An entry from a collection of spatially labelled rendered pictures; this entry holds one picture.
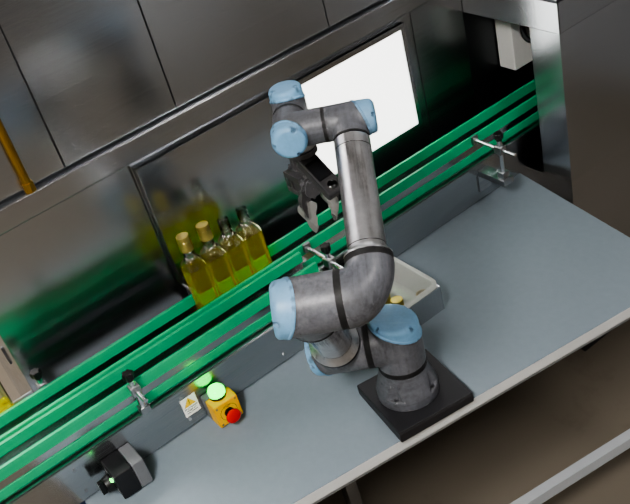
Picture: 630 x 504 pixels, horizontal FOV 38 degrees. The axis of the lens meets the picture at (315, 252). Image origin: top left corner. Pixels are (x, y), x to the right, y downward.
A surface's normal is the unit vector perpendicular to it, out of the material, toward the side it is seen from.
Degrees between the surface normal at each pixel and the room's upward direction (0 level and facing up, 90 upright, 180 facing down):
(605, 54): 90
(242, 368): 90
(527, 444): 0
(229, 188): 90
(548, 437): 0
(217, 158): 90
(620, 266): 0
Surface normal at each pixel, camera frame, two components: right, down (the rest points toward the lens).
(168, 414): 0.59, 0.36
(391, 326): -0.08, -0.82
